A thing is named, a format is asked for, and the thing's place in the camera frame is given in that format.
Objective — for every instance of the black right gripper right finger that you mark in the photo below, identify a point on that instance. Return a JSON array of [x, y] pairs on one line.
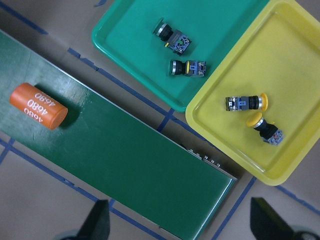
[[265, 223]]

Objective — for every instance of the green plastic tray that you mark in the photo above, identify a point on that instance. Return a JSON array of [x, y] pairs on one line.
[[125, 34]]

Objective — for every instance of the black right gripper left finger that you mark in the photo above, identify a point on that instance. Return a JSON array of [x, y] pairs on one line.
[[97, 224]]

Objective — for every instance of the yellow push button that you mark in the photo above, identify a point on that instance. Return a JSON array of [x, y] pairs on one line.
[[268, 132], [244, 103]]

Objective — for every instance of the green push button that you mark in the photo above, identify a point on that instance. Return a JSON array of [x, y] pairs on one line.
[[189, 68], [176, 40]]

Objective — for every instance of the green conveyor belt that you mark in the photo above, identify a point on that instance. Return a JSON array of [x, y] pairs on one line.
[[108, 148]]

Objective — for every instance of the orange cylinder with text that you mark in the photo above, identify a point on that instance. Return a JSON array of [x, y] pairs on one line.
[[38, 105]]

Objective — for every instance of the yellow plastic tray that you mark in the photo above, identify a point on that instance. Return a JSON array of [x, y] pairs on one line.
[[278, 55]]

